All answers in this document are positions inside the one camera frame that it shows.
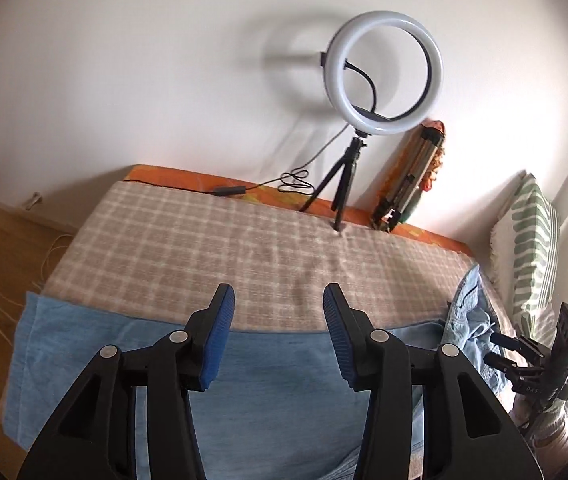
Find black ring light cable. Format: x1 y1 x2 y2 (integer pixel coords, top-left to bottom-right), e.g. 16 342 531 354
123 125 355 197

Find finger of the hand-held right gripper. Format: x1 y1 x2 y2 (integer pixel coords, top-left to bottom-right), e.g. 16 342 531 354
484 352 532 382
491 332 547 363

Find small black tripod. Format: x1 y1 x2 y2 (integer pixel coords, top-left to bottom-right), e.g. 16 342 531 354
300 130 369 231

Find beige plaid blanket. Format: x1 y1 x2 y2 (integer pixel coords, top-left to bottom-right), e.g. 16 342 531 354
44 180 514 333

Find folded silver tripod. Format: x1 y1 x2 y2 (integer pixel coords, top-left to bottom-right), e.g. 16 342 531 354
370 127 445 233

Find orange bed sheet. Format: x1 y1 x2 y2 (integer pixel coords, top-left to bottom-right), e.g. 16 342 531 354
123 164 474 256

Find white ring light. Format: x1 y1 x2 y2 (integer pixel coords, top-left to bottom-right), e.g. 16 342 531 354
320 11 443 137

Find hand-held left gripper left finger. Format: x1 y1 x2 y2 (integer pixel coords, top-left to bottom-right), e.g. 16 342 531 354
16 283 237 480

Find person's right forearm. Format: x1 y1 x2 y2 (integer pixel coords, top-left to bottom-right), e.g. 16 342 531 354
511 390 568 453

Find green striped pillow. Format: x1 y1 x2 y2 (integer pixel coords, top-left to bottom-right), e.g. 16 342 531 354
488 172 562 341

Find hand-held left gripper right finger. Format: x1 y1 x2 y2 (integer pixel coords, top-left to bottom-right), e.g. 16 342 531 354
323 283 544 480

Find blue denim pants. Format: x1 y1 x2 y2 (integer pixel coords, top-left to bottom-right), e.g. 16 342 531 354
0 265 514 480

